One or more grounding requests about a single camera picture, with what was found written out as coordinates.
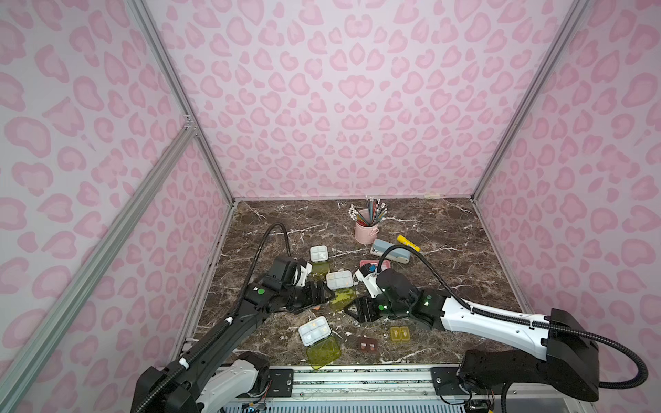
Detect grey blue stapler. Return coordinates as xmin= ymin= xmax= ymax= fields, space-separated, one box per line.
xmin=370 ymin=239 xmax=411 ymax=264

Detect green pillbox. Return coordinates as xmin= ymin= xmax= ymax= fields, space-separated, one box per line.
xmin=310 ymin=245 xmax=331 ymax=276
xmin=326 ymin=270 xmax=357 ymax=311
xmin=298 ymin=316 xmax=342 ymax=370

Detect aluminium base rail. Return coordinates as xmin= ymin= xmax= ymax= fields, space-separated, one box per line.
xmin=216 ymin=363 xmax=595 ymax=413

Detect pink pencil cup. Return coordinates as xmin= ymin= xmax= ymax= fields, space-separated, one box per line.
xmin=355 ymin=208 xmax=380 ymax=245

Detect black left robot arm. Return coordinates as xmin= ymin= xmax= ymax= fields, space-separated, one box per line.
xmin=131 ymin=256 xmax=335 ymax=412

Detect pencils in cup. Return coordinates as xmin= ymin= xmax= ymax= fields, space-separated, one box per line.
xmin=349 ymin=197 xmax=388 ymax=227

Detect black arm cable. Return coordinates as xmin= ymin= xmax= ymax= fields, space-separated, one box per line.
xmin=131 ymin=223 xmax=293 ymax=413
xmin=376 ymin=244 xmax=649 ymax=413

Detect small yellow pillbox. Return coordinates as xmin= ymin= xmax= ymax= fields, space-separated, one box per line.
xmin=389 ymin=326 xmax=411 ymax=342

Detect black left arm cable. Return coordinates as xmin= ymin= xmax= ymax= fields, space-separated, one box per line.
xmin=131 ymin=223 xmax=293 ymax=413

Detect small dark red pillbox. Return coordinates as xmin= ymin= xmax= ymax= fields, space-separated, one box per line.
xmin=358 ymin=337 xmax=379 ymax=354

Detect pink red rectangular pillbox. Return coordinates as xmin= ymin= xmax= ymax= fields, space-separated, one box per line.
xmin=360 ymin=260 xmax=378 ymax=272

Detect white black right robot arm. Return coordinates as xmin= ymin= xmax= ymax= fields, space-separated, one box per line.
xmin=344 ymin=268 xmax=599 ymax=402

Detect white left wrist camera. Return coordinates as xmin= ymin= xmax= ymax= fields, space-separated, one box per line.
xmin=294 ymin=262 xmax=313 ymax=287

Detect green pillbox front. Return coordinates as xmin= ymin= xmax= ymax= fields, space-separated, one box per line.
xmin=298 ymin=316 xmax=342 ymax=370

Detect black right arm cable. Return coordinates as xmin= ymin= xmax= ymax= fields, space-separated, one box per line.
xmin=376 ymin=244 xmax=649 ymax=413

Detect yellow glue stick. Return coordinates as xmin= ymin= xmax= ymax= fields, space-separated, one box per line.
xmin=397 ymin=235 xmax=421 ymax=252

